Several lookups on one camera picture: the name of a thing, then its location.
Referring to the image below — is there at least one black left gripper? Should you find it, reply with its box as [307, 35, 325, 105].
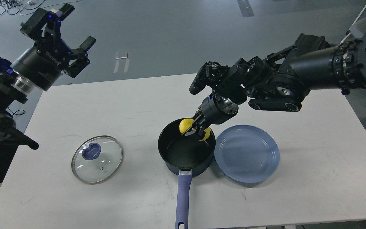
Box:
[11, 3, 97, 91]

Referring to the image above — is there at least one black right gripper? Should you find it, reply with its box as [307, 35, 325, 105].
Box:
[185, 95, 239, 142]

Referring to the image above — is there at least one yellow potato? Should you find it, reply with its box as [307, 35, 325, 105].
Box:
[179, 118, 212, 142]

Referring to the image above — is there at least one glass lid blue knob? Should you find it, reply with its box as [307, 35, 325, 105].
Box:
[71, 135, 123, 184]

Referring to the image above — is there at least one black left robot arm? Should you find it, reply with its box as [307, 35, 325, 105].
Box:
[0, 3, 96, 150]

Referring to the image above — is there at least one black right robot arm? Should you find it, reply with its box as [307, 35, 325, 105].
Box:
[179, 18, 366, 141]

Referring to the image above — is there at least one blue plate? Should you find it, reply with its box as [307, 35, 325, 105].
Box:
[214, 125, 280, 184]

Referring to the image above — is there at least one black pot blue handle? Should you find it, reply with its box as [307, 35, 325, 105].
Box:
[157, 118, 215, 229]

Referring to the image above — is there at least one cable bundle on floor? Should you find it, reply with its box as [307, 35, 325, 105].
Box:
[0, 0, 82, 20]

